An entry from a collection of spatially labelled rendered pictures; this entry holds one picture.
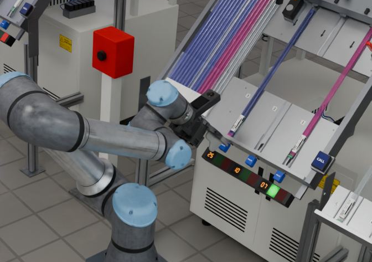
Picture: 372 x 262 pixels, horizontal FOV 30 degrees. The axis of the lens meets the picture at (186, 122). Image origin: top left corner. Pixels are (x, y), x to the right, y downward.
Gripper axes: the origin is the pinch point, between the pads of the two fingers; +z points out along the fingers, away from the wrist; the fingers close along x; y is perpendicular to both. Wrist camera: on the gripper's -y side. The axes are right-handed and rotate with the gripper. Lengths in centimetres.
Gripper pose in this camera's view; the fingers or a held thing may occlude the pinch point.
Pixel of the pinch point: (212, 134)
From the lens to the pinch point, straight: 215.6
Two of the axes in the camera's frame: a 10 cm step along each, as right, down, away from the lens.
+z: 4.1, 4.0, 8.2
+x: 7.2, 4.0, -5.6
